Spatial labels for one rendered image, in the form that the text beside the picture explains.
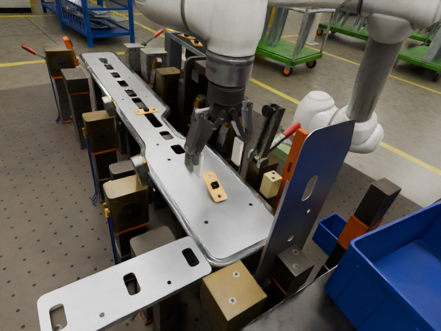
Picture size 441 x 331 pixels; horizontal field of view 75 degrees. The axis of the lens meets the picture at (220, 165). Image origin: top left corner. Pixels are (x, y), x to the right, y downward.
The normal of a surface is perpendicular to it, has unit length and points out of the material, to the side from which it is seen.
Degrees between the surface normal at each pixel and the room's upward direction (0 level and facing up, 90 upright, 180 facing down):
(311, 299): 0
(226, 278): 0
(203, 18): 97
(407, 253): 0
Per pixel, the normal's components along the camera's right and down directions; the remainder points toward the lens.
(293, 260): 0.12, -0.79
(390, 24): -0.54, 0.80
